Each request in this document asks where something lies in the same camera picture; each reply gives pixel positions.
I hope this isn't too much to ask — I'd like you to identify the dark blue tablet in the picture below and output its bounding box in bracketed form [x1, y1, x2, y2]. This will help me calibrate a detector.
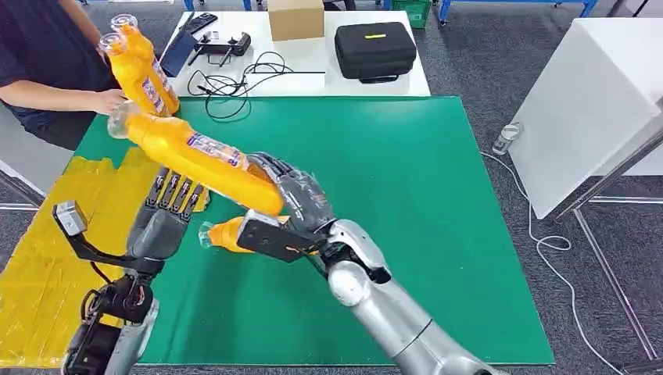
[159, 30, 198, 79]

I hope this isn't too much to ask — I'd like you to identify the black remote controller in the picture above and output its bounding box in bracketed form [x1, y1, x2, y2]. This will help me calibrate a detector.
[187, 31, 253, 68]

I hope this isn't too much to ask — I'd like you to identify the grey metal table frame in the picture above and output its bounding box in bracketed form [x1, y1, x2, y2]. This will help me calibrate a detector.
[557, 129, 663, 375]

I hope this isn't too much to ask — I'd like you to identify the brown cardboard box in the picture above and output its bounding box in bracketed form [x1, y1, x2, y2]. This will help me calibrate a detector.
[267, 0, 326, 42]

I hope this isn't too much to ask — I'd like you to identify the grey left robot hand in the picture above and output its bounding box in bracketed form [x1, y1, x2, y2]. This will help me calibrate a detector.
[125, 166, 206, 263]

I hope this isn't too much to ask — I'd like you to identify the yellow plastic sheet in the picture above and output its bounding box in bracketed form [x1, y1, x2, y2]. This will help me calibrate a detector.
[0, 147, 211, 370]

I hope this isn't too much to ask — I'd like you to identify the black carry case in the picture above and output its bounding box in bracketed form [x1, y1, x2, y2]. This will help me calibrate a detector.
[334, 21, 418, 85]

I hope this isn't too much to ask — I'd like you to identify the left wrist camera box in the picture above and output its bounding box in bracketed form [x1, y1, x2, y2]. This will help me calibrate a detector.
[52, 200, 167, 275]

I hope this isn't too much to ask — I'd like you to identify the black cable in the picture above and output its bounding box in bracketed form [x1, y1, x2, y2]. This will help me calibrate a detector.
[186, 50, 328, 121]

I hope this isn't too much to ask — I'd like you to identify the person's hand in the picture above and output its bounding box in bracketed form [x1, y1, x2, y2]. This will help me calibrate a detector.
[93, 88, 128, 116]

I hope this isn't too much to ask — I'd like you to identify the green table mat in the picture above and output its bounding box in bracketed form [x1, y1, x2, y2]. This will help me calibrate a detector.
[74, 95, 556, 366]

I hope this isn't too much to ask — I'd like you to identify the blue metal frame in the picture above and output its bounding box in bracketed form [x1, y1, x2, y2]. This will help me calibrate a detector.
[437, 0, 599, 27]

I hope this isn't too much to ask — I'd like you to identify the orange plastic bottle with label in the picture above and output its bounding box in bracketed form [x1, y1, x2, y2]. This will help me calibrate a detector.
[98, 32, 173, 119]
[198, 216, 291, 255]
[107, 101, 286, 216]
[109, 13, 181, 114]

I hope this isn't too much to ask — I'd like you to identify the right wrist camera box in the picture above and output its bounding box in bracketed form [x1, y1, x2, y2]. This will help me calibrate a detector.
[237, 209, 326, 264]

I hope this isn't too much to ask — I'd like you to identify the clear plastic bottle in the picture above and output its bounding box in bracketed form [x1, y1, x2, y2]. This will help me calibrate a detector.
[492, 122, 524, 156]

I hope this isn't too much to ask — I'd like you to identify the white panel table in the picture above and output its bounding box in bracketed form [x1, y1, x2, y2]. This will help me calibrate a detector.
[507, 18, 663, 221]

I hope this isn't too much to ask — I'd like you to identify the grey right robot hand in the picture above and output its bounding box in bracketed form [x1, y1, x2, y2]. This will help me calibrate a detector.
[247, 152, 338, 235]

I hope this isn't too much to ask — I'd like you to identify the black handheld device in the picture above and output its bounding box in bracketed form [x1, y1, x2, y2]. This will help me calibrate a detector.
[184, 12, 219, 35]

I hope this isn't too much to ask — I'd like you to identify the person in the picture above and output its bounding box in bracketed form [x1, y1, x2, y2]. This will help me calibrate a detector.
[0, 0, 128, 151]

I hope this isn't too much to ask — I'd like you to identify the white floor cable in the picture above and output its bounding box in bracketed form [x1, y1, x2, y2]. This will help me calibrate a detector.
[478, 150, 622, 375]

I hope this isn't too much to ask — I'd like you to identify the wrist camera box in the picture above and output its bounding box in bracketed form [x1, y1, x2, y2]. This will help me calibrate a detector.
[52, 200, 167, 275]
[237, 209, 326, 264]

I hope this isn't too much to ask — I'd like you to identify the green plastic crate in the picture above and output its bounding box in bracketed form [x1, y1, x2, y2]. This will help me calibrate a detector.
[391, 0, 433, 30]

